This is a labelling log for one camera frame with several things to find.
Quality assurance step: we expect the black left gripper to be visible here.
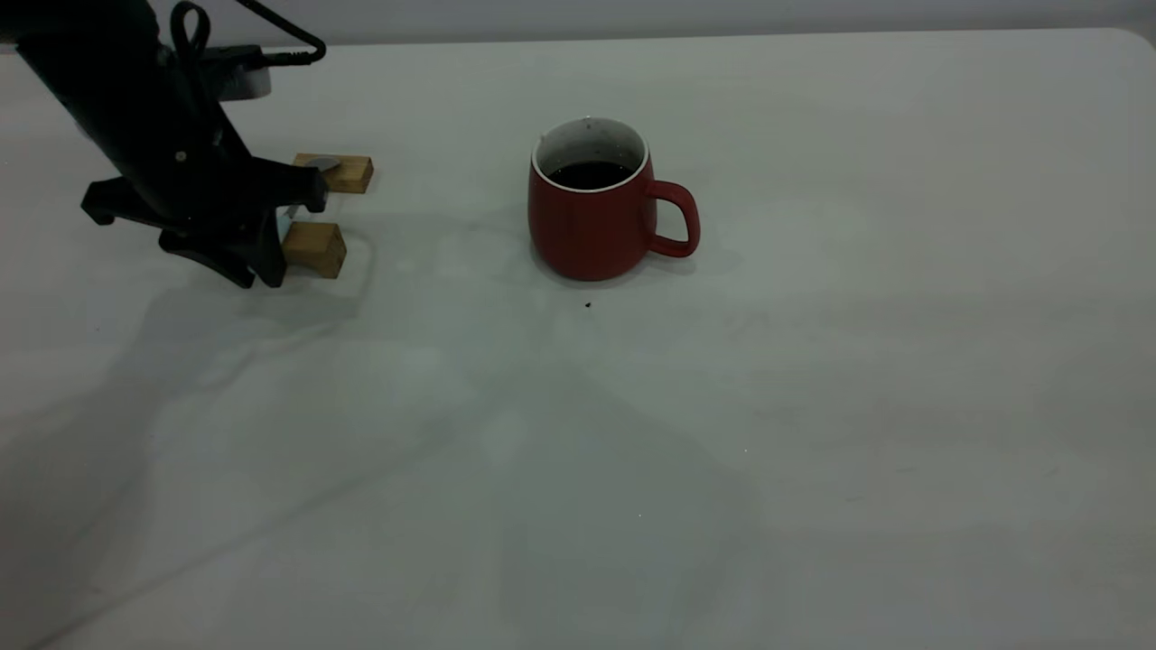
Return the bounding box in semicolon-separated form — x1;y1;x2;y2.
80;99;329;290

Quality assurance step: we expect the spoon with white handle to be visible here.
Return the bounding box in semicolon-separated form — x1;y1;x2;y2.
280;157;344;243

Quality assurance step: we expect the red ceramic cup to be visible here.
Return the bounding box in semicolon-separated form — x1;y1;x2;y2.
527;116;702;283

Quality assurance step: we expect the thick wooden block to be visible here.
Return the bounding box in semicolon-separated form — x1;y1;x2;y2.
281;220;349;280

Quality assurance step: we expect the flat rectangular wooden block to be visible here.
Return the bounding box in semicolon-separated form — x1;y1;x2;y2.
293;153;375;195

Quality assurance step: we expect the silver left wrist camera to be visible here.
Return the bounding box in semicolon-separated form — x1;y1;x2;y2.
203;45;273;103

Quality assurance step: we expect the black camera cable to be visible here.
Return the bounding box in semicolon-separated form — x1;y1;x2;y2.
170;0;328;100

